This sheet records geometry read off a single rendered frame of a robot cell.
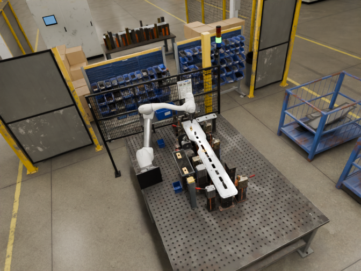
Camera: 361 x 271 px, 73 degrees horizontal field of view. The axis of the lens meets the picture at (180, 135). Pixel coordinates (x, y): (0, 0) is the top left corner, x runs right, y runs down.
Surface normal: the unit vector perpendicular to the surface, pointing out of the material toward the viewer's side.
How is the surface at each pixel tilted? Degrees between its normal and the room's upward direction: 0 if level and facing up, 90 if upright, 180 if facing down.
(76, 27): 90
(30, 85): 90
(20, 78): 89
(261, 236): 0
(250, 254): 0
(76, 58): 90
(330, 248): 0
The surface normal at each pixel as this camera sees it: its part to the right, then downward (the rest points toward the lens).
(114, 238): -0.11, -0.76
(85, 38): 0.39, 0.56
